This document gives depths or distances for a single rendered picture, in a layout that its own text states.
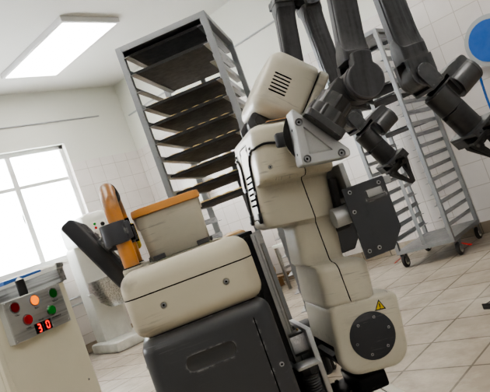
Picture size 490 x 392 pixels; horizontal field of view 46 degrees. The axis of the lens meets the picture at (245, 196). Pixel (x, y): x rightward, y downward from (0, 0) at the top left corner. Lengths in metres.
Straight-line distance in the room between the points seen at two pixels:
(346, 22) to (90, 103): 6.50
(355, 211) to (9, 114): 6.00
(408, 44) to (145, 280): 0.70
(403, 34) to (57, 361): 1.54
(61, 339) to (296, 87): 1.29
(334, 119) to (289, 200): 0.23
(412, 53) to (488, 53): 3.71
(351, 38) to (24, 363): 1.45
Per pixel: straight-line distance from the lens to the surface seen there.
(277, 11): 1.69
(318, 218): 1.32
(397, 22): 1.29
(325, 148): 1.17
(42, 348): 2.14
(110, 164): 7.42
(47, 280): 2.25
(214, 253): 1.08
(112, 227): 1.17
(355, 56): 1.20
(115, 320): 6.38
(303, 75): 1.33
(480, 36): 4.99
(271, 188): 1.29
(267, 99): 1.30
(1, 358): 2.05
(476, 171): 5.23
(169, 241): 1.23
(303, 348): 1.34
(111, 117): 7.70
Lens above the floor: 0.84
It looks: 2 degrees up
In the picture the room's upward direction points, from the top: 20 degrees counter-clockwise
